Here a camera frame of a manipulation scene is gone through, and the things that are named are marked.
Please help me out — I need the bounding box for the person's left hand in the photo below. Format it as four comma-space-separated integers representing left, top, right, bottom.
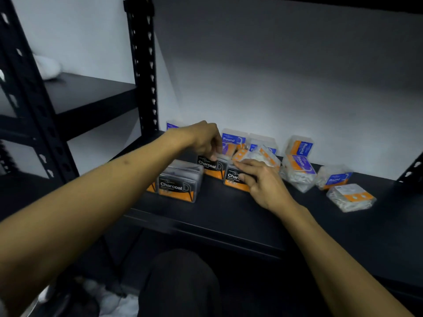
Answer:
170, 121, 223, 161

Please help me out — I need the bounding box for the person's right hand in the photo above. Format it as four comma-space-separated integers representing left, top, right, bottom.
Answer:
234, 158, 295, 215

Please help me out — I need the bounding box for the person's right forearm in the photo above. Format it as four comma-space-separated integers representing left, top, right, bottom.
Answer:
279, 199, 416, 317

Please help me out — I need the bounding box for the person's left forearm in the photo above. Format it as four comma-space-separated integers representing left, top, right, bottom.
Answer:
0, 129, 186, 317

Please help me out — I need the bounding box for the row of white floss packs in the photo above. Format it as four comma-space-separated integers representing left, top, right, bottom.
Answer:
166, 122, 377, 213

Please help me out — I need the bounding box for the black metal shelving rack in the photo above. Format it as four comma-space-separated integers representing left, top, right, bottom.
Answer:
0, 0, 139, 228
112, 0, 423, 317

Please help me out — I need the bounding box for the person's black trouser leg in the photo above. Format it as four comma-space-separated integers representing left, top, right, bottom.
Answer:
137, 249, 223, 317

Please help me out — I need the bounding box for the white plastic bag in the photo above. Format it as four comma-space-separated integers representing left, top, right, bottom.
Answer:
38, 279, 140, 317

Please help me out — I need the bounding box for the white cloth bundle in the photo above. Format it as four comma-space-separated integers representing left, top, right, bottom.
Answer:
32, 55, 63, 81

